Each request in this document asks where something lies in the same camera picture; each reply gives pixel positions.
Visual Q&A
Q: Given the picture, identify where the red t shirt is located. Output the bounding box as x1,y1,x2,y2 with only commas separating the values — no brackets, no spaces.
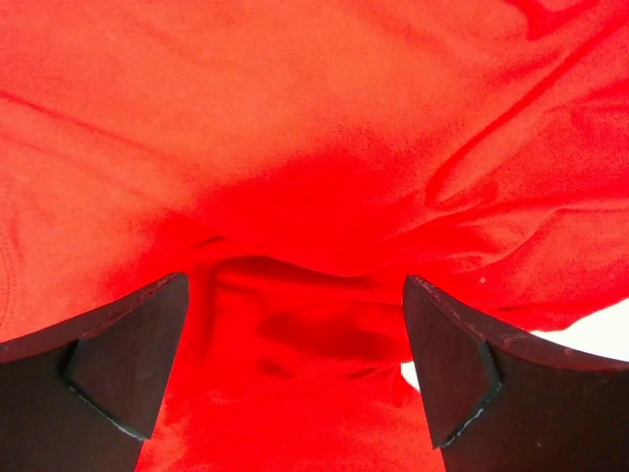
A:
1,1,628,471

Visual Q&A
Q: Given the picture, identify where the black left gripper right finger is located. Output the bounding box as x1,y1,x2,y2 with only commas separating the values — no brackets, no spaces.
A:
403,276,628,471

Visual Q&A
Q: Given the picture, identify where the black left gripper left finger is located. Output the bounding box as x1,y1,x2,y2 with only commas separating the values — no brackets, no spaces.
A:
1,273,189,472

